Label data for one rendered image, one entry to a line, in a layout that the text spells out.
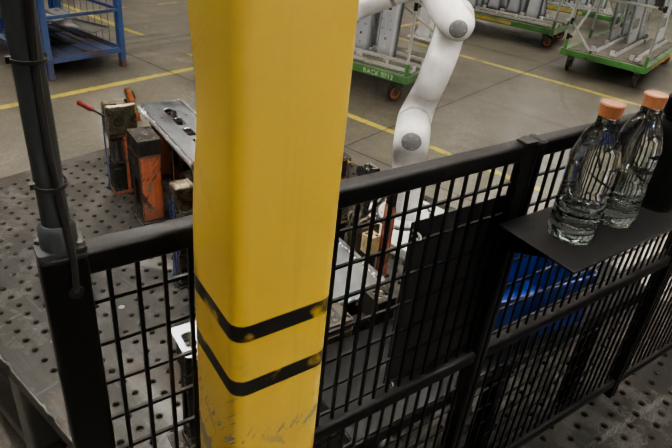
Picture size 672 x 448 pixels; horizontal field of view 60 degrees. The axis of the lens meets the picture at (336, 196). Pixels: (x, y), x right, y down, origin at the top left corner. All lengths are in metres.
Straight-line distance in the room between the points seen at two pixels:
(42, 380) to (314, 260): 1.23
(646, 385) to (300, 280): 1.47
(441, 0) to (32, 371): 1.49
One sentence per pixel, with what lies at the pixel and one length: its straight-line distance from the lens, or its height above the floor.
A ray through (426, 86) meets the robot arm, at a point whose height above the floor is 1.28.
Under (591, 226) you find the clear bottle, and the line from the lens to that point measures 0.85.
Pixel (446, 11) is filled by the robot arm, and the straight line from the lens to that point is 1.79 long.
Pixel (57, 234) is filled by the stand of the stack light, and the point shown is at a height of 1.57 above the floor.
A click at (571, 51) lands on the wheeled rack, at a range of 7.65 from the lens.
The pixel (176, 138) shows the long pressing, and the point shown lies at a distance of 2.09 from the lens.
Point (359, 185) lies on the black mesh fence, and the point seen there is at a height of 1.55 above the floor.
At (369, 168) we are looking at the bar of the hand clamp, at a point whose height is 1.20.
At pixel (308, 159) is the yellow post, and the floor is 1.66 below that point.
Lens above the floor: 1.85
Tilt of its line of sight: 29 degrees down
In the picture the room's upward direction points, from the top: 6 degrees clockwise
